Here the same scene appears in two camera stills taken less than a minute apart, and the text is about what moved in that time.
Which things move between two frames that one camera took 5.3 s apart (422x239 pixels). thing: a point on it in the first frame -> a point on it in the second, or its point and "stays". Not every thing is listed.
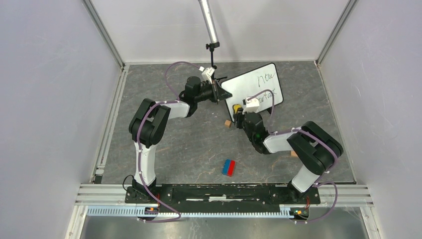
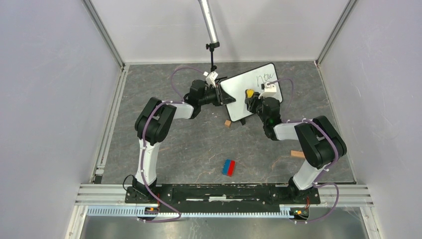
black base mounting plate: (148, 200) stays
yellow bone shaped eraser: (235, 107) -> (250, 92)
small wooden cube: (227, 123) stays
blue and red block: (229, 168) stays
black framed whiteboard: (244, 86) stays
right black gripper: (240, 116) -> (252, 102)
